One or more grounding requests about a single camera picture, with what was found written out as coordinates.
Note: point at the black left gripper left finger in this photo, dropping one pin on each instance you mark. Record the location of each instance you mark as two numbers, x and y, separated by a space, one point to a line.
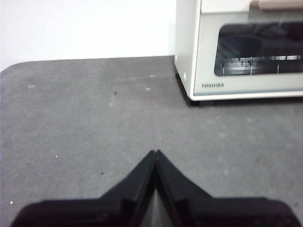
99 212

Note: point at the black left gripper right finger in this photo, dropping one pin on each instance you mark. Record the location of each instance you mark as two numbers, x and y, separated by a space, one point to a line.
213 212

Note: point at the cream Toshiba toaster oven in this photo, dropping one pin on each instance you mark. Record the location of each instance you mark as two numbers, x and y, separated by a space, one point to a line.
185 35

